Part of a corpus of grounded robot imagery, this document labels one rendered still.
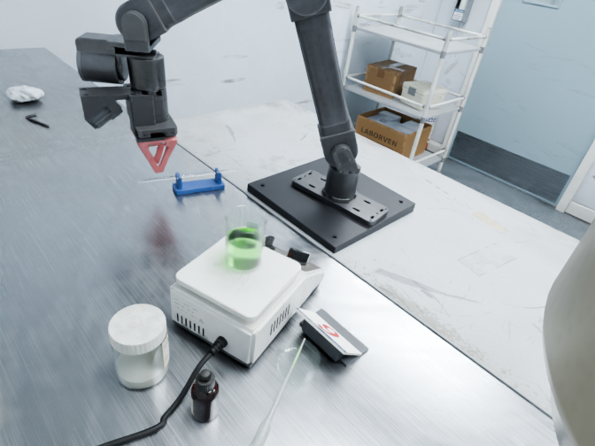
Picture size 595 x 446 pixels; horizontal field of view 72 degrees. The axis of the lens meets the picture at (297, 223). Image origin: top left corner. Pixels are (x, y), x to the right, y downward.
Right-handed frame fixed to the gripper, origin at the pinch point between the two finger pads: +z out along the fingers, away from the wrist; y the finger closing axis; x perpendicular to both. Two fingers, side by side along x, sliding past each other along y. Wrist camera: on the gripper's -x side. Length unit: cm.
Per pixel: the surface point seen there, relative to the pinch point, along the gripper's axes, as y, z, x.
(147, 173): -8.5, 6.3, -0.7
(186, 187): 0.8, 5.4, 5.0
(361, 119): -139, 60, 157
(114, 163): -14.4, 6.2, -6.3
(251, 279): 37.5, -2.6, 3.8
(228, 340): 41.5, 2.4, -0.6
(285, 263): 36.2, -2.4, 9.1
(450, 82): -160, 47, 253
